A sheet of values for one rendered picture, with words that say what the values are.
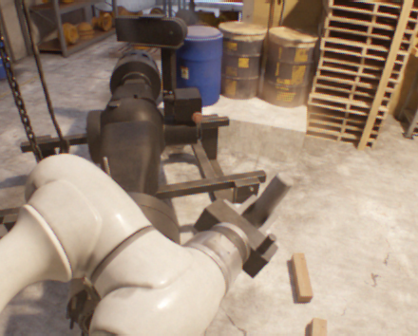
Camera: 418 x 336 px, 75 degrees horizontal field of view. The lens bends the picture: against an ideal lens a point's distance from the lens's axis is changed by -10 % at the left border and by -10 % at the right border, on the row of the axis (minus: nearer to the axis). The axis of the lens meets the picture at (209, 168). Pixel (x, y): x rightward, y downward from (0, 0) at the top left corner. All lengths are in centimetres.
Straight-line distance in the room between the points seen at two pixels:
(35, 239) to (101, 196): 8
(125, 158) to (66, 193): 156
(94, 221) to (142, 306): 10
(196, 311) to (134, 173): 157
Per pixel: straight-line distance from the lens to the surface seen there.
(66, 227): 34
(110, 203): 36
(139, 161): 189
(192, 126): 238
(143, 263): 33
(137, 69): 332
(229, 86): 398
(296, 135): 353
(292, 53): 372
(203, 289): 35
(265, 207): 56
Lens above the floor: 213
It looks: 38 degrees down
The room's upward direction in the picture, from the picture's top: 2 degrees clockwise
